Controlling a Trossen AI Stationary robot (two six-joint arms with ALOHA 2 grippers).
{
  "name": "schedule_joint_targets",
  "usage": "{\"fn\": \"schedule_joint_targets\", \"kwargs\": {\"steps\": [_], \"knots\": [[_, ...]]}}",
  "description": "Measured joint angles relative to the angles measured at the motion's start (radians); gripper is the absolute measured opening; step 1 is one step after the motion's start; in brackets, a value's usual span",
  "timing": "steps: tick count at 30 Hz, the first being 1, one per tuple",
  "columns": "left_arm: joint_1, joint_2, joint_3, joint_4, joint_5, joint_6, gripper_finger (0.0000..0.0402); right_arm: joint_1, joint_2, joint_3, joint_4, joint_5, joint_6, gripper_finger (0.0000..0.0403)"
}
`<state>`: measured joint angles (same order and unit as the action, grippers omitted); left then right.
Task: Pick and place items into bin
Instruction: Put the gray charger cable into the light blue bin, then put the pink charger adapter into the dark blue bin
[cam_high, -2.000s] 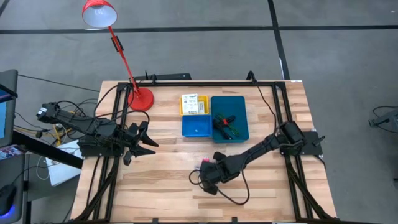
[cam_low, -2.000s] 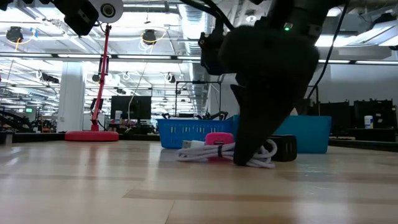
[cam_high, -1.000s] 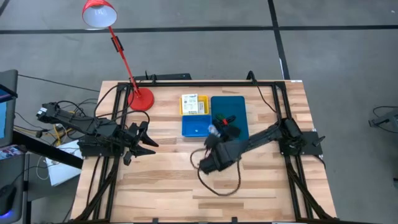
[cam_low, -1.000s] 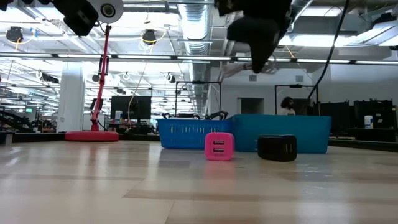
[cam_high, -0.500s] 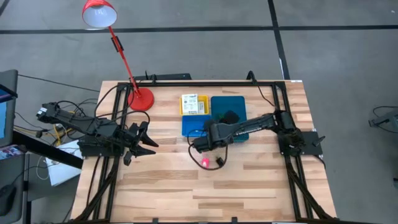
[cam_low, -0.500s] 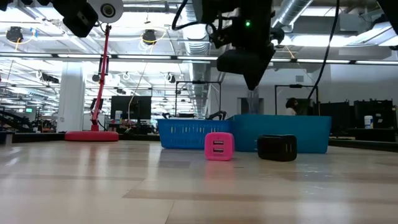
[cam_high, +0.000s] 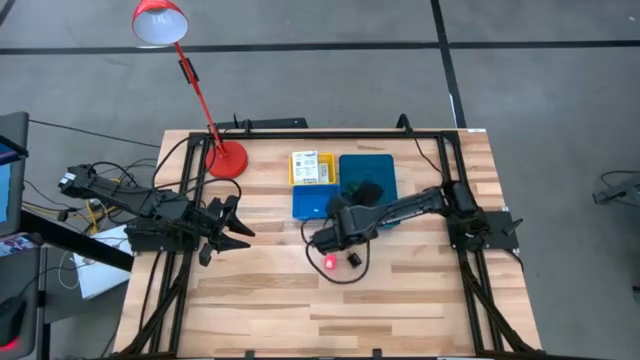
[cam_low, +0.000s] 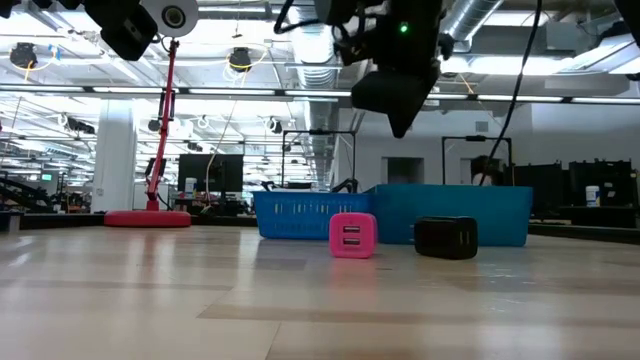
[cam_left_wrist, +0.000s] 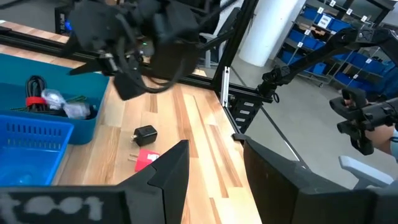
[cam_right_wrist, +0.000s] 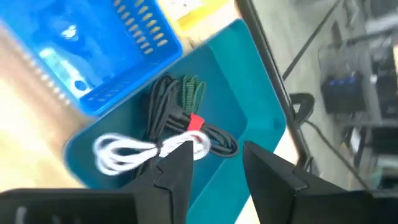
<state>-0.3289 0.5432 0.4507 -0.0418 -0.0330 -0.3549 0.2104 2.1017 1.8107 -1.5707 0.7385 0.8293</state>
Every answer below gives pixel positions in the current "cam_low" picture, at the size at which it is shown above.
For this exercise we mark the black equipment cabinet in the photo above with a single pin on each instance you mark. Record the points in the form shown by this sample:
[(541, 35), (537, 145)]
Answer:
[(610, 175)]

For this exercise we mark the large teal plastic bin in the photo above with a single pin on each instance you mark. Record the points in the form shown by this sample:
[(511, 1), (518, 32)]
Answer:
[(450, 202)]

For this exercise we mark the white square column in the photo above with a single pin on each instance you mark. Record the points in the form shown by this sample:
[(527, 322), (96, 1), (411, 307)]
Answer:
[(114, 170)]

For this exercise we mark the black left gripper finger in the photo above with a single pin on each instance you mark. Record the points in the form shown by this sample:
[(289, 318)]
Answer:
[(125, 30)]

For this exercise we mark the black background robot frame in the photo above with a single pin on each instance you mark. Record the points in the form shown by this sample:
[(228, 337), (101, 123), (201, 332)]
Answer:
[(25, 195)]

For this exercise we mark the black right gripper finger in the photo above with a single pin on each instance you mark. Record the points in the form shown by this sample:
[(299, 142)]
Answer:
[(395, 100)]

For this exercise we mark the white wipes canister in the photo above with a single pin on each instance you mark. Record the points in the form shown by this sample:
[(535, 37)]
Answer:
[(190, 186), (592, 196)]

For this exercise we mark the red camera stand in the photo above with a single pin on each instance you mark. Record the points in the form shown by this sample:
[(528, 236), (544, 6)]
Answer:
[(150, 218)]

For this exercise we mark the black background monitor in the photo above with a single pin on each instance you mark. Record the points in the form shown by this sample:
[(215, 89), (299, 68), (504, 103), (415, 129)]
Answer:
[(210, 172)]

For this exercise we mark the black background frame stand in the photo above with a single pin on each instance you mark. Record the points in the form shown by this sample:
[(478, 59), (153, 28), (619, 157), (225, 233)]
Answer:
[(320, 132), (475, 138)]

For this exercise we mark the long ceiling light strip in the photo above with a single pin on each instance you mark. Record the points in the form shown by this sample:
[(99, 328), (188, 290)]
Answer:
[(225, 91)]

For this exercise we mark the silver ventilation duct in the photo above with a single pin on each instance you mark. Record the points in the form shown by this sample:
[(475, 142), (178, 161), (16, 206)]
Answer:
[(470, 15), (307, 55)]

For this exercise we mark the black USB charger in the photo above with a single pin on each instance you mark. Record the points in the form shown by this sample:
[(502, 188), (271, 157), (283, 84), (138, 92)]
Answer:
[(445, 237)]

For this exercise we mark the small blue plastic bin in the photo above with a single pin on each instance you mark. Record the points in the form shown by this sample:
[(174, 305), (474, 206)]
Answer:
[(300, 215)]

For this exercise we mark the pink USB charger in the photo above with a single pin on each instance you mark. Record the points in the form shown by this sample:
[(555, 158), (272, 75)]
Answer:
[(352, 235)]

